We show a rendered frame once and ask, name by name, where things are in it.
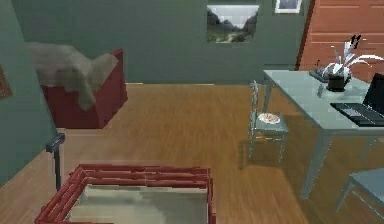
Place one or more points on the white patterned bowl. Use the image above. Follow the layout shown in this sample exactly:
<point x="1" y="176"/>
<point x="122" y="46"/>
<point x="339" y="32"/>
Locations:
<point x="268" y="118"/>

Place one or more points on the red slatted crate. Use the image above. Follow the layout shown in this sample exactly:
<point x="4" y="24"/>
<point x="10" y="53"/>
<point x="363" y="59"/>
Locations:
<point x="140" y="175"/>

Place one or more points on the red sofa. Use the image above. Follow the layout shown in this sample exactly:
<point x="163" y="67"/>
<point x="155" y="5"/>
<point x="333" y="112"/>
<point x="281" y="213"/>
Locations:
<point x="106" y="100"/>

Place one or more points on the pale green table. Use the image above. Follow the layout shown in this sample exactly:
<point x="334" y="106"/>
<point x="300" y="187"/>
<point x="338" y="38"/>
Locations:
<point x="300" y="91"/>

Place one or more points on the beige blanket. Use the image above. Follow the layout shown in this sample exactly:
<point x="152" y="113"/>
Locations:
<point x="66" y="68"/>

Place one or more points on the white plant in black pot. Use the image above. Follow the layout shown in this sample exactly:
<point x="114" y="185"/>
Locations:
<point x="340" y="75"/>

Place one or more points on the red-brown room door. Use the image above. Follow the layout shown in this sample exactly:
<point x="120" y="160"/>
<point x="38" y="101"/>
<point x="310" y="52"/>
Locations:
<point x="336" y="33"/>

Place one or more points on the black laptop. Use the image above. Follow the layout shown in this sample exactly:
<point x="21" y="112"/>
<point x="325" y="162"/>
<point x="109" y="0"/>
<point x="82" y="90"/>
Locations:
<point x="365" y="111"/>

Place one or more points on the landscape wall picture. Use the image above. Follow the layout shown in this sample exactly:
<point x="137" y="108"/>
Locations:
<point x="232" y="23"/>

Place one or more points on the white framed wall picture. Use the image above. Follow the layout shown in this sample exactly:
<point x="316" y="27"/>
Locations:
<point x="288" y="5"/>

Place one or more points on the brown wall picture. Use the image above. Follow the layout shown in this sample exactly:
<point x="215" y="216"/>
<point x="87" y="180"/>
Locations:
<point x="4" y="85"/>

